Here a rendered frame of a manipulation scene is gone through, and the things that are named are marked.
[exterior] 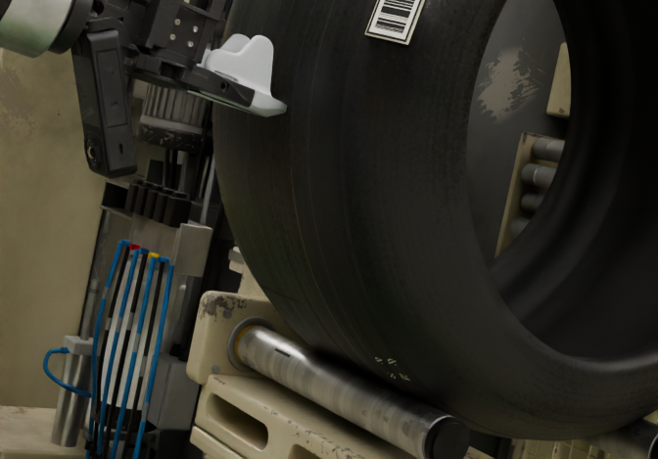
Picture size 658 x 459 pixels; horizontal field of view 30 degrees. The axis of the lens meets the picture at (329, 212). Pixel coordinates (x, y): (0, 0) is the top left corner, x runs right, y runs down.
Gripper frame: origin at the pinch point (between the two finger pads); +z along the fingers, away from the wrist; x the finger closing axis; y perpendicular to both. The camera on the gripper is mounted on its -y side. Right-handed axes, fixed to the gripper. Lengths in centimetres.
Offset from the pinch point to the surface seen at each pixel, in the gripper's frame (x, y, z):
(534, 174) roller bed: 34, 8, 61
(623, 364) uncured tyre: -12.8, -11.4, 35.6
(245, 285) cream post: 36.1, -16.9, 24.6
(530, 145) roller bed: 37, 12, 62
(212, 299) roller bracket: 23.1, -18.4, 13.5
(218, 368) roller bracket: 22.4, -25.1, 16.3
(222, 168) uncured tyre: 11.2, -5.4, 3.5
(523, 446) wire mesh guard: 27, -27, 67
